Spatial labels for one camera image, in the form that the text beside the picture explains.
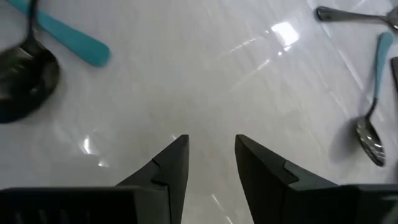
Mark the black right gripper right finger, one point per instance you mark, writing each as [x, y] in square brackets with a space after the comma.
[273, 199]

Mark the glossy black spoon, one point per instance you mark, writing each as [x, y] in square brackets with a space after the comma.
[25, 81]

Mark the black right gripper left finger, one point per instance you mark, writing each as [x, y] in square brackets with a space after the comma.
[168, 193]

